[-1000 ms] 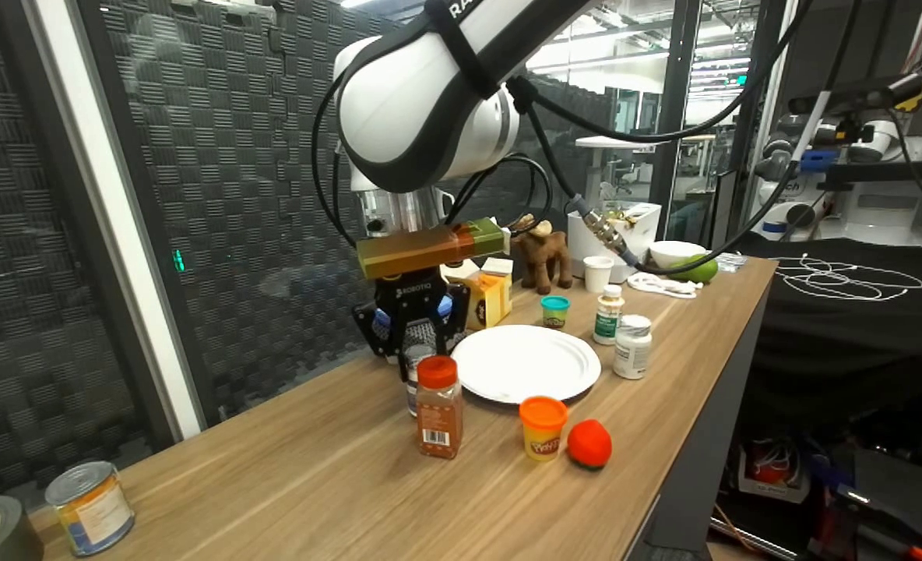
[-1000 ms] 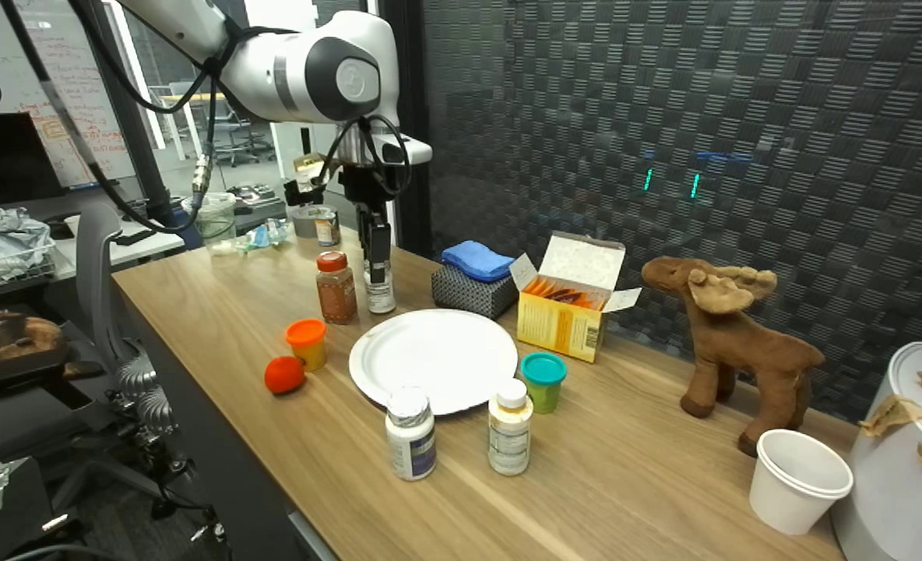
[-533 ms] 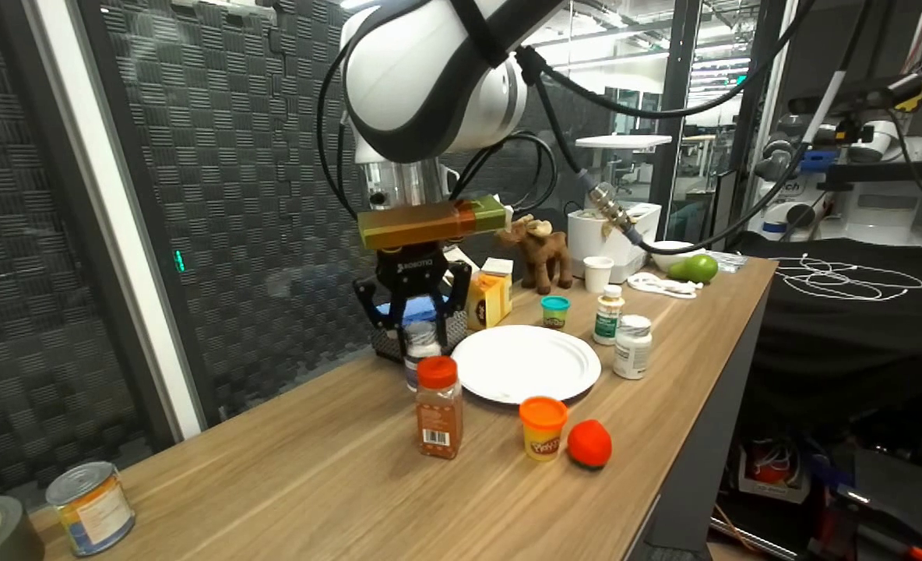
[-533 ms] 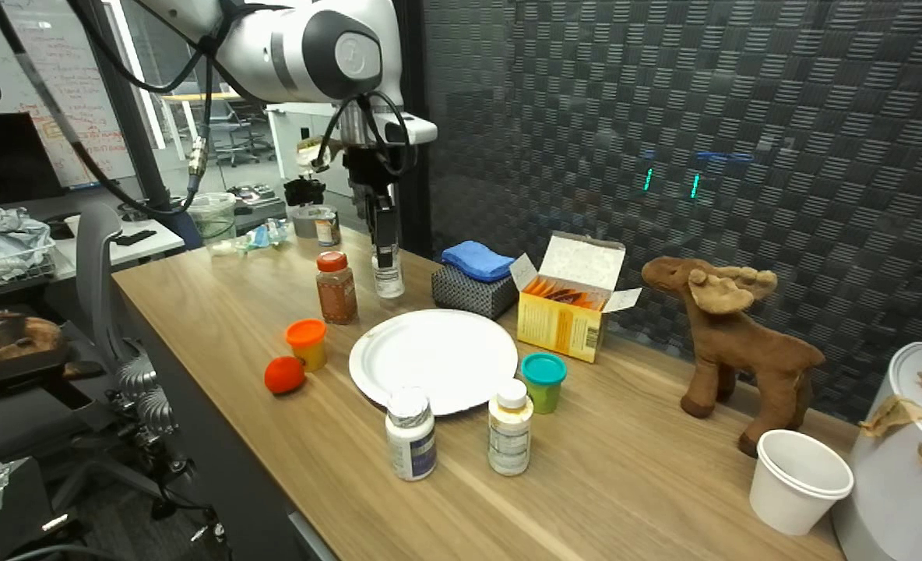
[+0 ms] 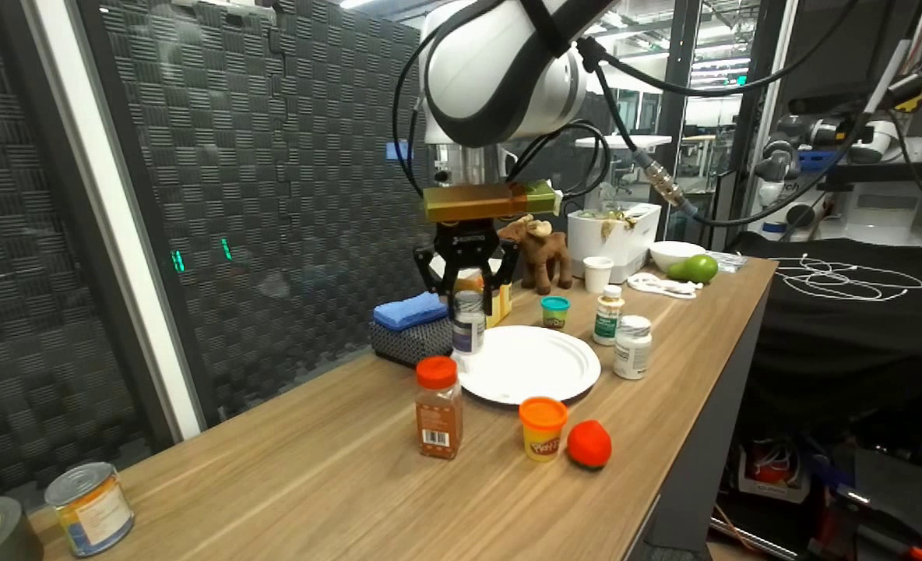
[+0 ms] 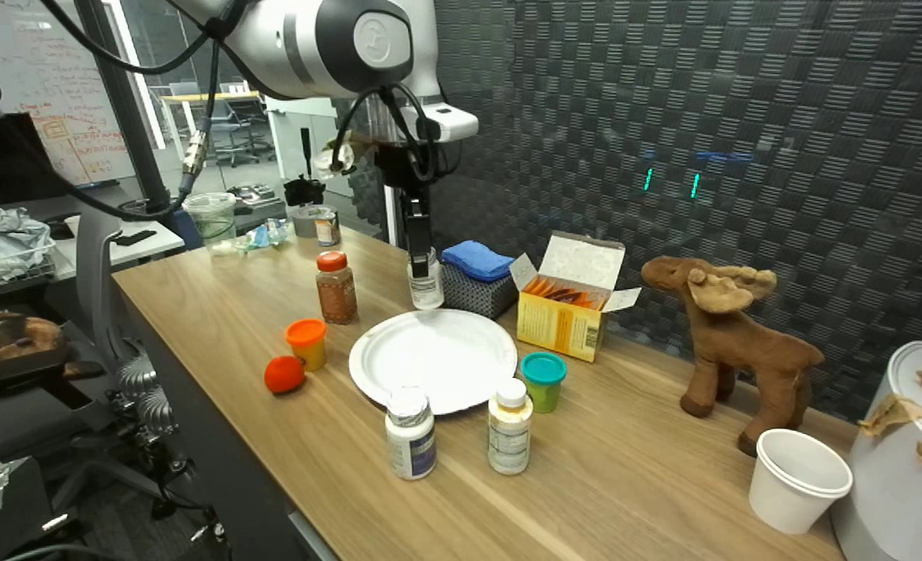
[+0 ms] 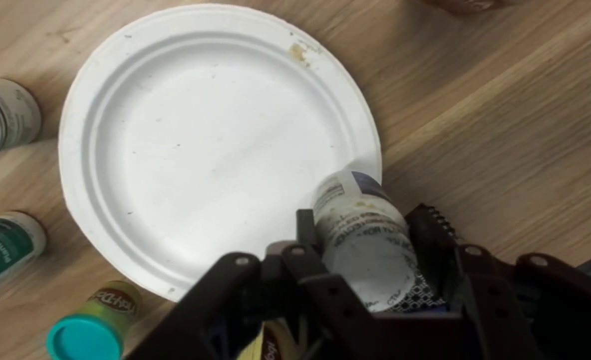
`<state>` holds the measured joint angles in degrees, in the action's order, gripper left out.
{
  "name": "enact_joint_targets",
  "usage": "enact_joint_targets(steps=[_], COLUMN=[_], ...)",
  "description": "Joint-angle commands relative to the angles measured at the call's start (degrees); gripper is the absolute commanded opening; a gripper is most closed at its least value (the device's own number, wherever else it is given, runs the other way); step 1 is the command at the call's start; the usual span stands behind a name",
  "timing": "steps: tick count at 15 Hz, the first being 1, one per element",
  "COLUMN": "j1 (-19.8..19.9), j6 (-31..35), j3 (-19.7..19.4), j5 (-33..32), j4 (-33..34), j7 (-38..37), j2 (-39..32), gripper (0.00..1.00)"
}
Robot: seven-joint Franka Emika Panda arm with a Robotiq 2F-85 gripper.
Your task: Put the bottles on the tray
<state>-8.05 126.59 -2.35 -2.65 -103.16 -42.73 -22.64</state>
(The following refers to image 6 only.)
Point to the yellow putty tub orange lid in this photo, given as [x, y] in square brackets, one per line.
[308, 341]

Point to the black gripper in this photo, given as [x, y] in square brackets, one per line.
[408, 174]

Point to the white bottle blue label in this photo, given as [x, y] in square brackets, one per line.
[408, 439]

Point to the clear plastic container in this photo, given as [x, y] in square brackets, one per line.
[214, 217]

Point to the orange ball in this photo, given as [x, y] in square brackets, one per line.
[284, 374]

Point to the white paper plate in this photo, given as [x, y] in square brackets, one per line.
[430, 359]

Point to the white paper cup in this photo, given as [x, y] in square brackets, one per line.
[794, 483]

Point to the stained white bottle green label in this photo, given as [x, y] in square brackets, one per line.
[508, 430]

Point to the black desk stand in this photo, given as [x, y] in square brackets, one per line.
[303, 192]

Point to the white bottle black print label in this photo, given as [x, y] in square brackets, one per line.
[429, 294]

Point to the yellow cardboard box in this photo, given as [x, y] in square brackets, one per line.
[560, 321]

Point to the brown spice bottle orange lid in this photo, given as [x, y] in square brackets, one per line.
[338, 296]

